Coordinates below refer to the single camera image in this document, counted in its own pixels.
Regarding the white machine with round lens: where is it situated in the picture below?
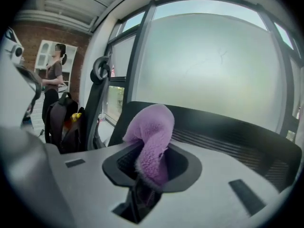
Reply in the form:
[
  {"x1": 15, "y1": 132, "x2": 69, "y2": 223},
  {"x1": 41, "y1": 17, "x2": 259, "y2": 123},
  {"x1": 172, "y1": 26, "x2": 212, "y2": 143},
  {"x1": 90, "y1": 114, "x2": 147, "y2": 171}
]
[{"x1": 4, "y1": 27, "x2": 25, "y2": 64}]

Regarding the yellow item in backpack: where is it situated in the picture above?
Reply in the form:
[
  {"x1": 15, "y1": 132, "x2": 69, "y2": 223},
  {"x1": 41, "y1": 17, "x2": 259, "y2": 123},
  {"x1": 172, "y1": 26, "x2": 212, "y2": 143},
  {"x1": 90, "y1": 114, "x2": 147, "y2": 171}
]
[{"x1": 70, "y1": 112, "x2": 83, "y2": 124}]

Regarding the white curved object dark rim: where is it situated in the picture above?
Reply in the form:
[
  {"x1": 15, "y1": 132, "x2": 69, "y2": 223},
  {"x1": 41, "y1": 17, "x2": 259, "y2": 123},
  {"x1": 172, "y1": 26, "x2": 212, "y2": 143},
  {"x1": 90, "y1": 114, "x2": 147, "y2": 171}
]
[{"x1": 0, "y1": 64, "x2": 44, "y2": 129}]

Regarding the white cabinet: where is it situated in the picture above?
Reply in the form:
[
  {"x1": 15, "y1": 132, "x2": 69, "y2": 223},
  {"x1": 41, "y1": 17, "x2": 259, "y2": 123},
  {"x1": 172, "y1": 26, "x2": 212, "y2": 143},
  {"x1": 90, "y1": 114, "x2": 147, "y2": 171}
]
[{"x1": 35, "y1": 39, "x2": 78, "y2": 95}]

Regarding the black framed window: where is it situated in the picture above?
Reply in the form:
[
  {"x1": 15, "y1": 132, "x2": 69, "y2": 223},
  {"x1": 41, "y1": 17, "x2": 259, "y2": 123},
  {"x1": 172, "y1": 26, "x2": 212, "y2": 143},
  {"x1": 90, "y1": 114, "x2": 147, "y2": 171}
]
[{"x1": 104, "y1": 0, "x2": 304, "y2": 143}]

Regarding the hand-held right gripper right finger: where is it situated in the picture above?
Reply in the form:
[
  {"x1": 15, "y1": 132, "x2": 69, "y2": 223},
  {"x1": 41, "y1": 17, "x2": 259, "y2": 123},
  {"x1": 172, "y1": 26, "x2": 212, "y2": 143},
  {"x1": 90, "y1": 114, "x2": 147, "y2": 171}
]
[{"x1": 149, "y1": 186, "x2": 164, "y2": 211}]

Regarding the dark backpack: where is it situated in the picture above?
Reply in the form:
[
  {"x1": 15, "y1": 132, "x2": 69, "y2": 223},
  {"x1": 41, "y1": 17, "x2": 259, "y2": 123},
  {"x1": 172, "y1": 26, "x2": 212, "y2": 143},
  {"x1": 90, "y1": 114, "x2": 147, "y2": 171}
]
[{"x1": 44, "y1": 92, "x2": 86, "y2": 154}]

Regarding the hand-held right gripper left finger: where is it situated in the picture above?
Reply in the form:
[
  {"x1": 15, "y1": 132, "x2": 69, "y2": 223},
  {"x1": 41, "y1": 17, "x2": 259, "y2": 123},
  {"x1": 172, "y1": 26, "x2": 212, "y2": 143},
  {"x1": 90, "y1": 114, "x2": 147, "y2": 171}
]
[{"x1": 128, "y1": 179, "x2": 150, "y2": 224}]

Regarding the purple fluffy cloth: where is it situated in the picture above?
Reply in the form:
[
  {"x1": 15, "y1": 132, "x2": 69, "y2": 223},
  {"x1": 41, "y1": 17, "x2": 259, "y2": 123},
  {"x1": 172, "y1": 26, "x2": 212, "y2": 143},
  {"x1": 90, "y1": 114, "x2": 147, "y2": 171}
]
[{"x1": 122, "y1": 104, "x2": 176, "y2": 189}]

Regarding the black office chair with headrest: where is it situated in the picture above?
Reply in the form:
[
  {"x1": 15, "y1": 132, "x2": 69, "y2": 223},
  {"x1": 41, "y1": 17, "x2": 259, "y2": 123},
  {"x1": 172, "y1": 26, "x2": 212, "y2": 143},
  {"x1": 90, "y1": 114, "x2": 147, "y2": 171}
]
[{"x1": 84, "y1": 56, "x2": 113, "y2": 151}]

